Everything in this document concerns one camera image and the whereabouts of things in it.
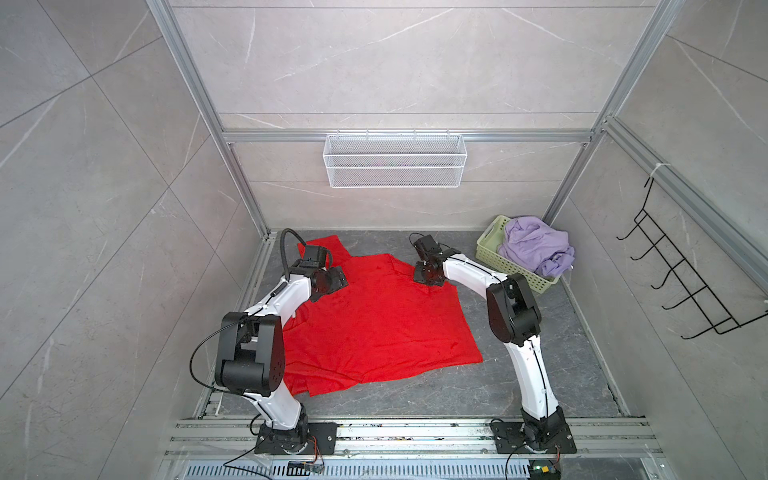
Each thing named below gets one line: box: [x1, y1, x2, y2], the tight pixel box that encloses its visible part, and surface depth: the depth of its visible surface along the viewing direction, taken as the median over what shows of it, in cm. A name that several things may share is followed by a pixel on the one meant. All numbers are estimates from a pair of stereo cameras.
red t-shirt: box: [284, 235, 484, 397], surface depth 93 cm
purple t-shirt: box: [497, 216, 575, 277], surface depth 106 cm
